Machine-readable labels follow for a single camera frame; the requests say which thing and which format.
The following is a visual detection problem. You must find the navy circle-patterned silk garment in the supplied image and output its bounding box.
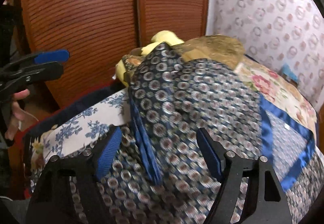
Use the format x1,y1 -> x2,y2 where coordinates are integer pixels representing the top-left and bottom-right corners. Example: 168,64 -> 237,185
68,42 -> 324,224

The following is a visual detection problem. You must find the person's left hand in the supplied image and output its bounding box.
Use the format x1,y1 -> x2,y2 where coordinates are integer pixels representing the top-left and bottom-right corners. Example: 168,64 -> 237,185
5,89 -> 30,140

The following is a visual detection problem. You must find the blue floral white blanket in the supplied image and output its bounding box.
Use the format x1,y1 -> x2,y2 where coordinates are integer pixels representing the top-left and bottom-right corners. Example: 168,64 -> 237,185
43,88 -> 130,162

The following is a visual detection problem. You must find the brown louvered wardrobe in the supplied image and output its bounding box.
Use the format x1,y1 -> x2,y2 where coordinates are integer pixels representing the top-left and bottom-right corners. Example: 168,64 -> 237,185
20,0 -> 208,107

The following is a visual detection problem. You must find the yellow plush toy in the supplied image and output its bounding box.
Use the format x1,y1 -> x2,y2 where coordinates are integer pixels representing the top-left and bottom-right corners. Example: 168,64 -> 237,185
113,30 -> 184,87

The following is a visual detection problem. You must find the pink rose floral bedspread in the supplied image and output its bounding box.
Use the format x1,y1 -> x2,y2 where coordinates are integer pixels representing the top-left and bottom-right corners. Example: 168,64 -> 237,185
234,56 -> 317,136

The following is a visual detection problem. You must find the blue toy on headboard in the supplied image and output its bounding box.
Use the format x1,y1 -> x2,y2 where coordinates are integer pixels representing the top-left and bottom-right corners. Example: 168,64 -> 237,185
279,64 -> 299,85

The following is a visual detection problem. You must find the brown gold patterned cushion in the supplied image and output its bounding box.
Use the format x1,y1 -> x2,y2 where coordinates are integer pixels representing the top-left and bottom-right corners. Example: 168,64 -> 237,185
127,34 -> 246,72

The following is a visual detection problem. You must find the pink ring-patterned curtain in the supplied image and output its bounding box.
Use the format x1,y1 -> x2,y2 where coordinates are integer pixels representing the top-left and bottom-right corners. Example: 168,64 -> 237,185
207,0 -> 323,109

